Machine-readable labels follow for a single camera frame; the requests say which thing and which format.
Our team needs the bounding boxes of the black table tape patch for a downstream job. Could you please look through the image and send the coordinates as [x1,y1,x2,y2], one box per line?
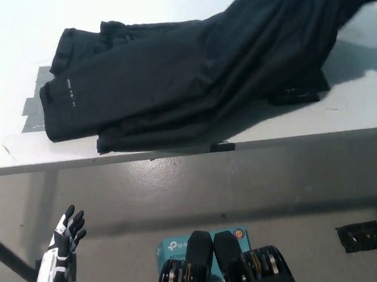
[266,85,320,108]

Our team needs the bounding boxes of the teal tp-link box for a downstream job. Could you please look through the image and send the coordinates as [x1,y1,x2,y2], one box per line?
[155,226,253,282]

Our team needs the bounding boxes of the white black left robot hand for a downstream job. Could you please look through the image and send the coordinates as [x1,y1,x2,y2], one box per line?
[44,203,89,262]

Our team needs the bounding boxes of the black table leg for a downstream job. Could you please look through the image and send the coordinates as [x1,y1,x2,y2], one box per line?
[0,223,36,282]

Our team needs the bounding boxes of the grey tape patch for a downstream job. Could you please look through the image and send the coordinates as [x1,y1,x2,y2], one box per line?
[14,64,63,135]

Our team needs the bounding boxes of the black Columbia jacket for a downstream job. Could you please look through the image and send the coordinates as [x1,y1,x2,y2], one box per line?
[30,0,377,161]

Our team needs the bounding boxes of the black robot body blocks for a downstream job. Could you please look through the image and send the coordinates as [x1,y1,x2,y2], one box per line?
[147,222,301,282]

